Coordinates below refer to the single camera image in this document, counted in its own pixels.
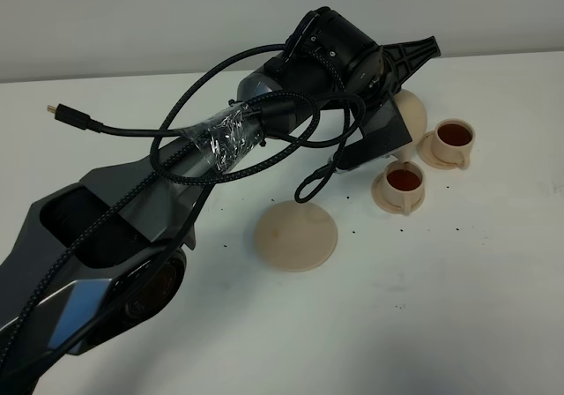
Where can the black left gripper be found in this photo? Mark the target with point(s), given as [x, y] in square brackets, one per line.
[368, 70]

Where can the beige teapot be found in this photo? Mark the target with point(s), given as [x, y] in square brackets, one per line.
[414, 115]

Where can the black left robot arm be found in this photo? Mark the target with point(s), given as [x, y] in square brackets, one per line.
[102, 255]

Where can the beige teapot saucer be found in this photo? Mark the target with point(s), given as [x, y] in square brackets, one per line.
[295, 237]

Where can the far beige cup saucer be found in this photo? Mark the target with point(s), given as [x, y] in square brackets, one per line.
[425, 150]

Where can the beige cup saucer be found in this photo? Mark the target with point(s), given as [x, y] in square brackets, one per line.
[396, 201]
[425, 150]

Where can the far beige teacup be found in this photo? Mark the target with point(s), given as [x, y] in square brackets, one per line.
[452, 142]

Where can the beige teacup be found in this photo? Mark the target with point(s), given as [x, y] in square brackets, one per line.
[404, 175]
[452, 142]

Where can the near beige teacup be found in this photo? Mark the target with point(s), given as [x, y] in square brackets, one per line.
[404, 175]

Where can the near beige cup saucer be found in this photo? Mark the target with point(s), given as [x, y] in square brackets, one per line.
[396, 201]

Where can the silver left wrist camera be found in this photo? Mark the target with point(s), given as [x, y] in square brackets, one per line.
[383, 131]

